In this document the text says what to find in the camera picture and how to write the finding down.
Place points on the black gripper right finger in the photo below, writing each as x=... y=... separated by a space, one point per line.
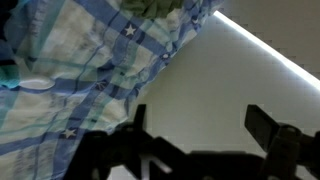
x=286 y=150

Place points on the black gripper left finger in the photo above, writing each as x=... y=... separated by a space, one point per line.
x=113 y=156

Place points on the olive green garment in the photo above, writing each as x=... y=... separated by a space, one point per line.
x=153 y=8

